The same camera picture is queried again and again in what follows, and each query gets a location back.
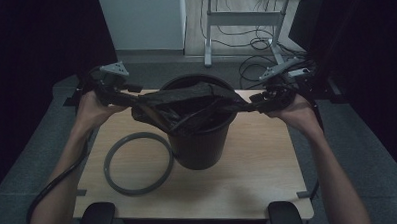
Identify white power strip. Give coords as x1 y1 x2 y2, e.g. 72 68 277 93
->
287 67 311 79

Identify white cabinet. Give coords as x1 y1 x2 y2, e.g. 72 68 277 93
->
98 0 188 53

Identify person's left hand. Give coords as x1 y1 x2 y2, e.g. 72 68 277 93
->
75 88 130 131

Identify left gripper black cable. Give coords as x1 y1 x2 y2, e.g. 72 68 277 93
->
22 138 93 224

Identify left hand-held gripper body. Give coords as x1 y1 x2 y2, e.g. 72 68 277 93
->
84 61 134 108

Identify white desk frame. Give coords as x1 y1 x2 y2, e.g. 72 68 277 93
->
196 0 329 70

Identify grey plastic bin ring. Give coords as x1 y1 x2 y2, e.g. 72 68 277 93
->
102 131 176 197

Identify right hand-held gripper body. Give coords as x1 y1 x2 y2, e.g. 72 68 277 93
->
258 56 309 115

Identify black chair armrest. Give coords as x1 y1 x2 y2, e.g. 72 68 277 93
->
268 199 304 224
74 201 117 224

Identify black plastic trash bin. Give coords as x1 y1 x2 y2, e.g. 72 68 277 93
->
159 73 242 172

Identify person's right hand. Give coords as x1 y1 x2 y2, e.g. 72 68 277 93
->
264 93 320 134

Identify black garbage bag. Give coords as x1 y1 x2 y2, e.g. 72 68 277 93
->
129 79 259 136

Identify dark curtain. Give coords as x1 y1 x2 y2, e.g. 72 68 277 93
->
0 0 123 197
287 0 397 187

